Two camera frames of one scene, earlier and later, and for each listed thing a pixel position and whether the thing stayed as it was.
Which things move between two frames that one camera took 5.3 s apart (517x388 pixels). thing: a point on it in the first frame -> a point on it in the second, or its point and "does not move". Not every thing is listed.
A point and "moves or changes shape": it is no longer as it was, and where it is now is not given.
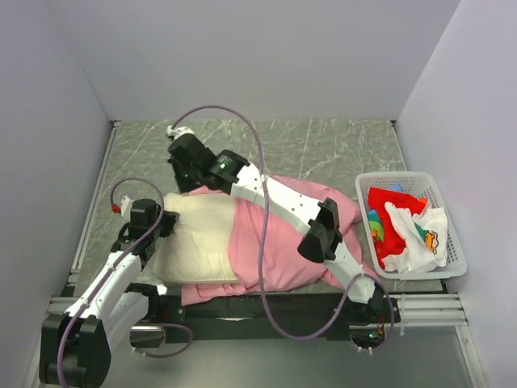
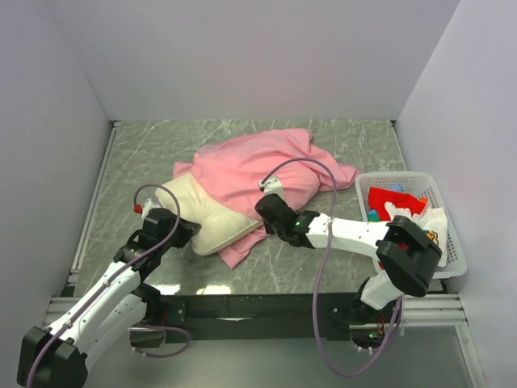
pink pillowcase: (269, 258) -> (234, 174)
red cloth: (393, 241) does not move
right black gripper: (182, 187) -> (269, 228)
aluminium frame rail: (428, 310) does not move
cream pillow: (197, 251) moves or changes shape
